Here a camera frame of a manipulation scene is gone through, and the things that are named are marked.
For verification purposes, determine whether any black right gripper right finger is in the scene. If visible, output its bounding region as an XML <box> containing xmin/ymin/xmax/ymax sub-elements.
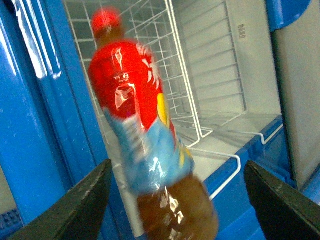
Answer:
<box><xmin>244</xmin><ymin>160</ymin><xmax>320</xmax><ymax>240</ymax></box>

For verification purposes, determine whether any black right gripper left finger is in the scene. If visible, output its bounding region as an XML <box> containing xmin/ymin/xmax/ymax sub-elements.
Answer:
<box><xmin>10</xmin><ymin>159</ymin><xmax>112</xmax><ymax>240</ymax></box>

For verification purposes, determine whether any red label iced tea bottle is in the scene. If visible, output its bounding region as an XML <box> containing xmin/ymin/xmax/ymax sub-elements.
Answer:
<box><xmin>88</xmin><ymin>7</ymin><xmax>219</xmax><ymax>240</ymax></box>

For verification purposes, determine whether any glass sliding freezer lid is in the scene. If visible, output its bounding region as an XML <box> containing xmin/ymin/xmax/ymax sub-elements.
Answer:
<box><xmin>0</xmin><ymin>0</ymin><xmax>111</xmax><ymax>226</ymax></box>

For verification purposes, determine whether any white chest freezer blue trim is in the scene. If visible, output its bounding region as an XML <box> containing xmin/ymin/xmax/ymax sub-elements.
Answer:
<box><xmin>0</xmin><ymin>0</ymin><xmax>320</xmax><ymax>240</ymax></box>

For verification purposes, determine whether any white wire freezer basket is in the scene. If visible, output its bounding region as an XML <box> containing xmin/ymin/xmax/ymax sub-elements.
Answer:
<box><xmin>63</xmin><ymin>0</ymin><xmax>251</xmax><ymax>152</ymax></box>

